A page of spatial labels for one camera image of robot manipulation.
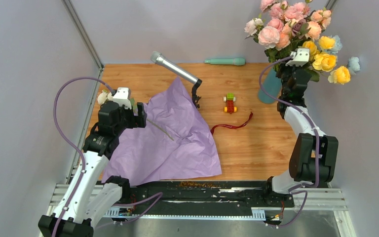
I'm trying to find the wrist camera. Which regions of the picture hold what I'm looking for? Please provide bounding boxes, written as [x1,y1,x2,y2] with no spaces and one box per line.
[285,47,310,67]
[113,87,132,110]

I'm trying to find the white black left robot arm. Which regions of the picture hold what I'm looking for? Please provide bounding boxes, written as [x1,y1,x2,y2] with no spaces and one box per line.
[38,101,147,237]

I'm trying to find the purple pink wrapping paper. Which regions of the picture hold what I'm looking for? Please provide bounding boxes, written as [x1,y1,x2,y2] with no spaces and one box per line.
[102,78,222,186]

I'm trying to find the pale pink flower stem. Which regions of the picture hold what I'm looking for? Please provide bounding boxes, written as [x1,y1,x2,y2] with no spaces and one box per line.
[244,18,284,62]

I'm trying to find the yellow flower stem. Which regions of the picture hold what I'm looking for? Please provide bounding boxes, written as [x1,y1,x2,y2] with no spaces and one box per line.
[302,35,351,85]

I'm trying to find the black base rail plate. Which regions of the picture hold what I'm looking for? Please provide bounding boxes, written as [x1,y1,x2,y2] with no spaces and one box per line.
[104,181,311,221]

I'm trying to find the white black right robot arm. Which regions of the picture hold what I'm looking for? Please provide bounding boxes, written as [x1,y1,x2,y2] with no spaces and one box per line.
[262,63,339,206]

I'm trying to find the teal cylindrical vase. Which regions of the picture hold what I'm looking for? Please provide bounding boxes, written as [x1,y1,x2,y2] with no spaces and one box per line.
[258,68,282,104]

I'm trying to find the mint green toy microphone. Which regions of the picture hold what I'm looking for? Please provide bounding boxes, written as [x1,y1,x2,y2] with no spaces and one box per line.
[204,58,246,66]

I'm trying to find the light blue artificial flowers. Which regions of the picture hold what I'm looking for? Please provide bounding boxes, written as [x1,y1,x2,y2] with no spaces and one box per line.
[329,35,361,76]

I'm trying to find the silver microphone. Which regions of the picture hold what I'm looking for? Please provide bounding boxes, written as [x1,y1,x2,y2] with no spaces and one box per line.
[151,51,202,85]

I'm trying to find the dark red printed ribbon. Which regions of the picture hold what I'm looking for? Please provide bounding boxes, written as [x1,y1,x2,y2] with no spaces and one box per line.
[210,112,254,134]

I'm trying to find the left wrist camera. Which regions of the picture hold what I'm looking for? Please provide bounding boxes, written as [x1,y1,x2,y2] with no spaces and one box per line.
[113,87,132,110]

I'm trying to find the white flower stem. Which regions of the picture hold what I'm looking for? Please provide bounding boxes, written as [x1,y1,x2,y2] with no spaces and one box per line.
[97,89,174,141]

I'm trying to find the black microphone tripod stand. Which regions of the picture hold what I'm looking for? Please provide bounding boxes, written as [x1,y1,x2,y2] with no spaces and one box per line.
[191,79,202,109]

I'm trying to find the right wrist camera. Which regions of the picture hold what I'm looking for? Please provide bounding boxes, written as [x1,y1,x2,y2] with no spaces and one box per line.
[285,47,310,67]

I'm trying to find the peach orange flower stem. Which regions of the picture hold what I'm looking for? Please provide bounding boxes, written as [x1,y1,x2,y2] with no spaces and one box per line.
[305,9,332,40]

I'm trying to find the mauve purple flower stem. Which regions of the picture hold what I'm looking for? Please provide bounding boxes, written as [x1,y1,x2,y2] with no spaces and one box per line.
[292,19,310,39]

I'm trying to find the toy brick car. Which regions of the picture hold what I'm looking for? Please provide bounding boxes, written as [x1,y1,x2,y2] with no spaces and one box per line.
[223,93,237,114]

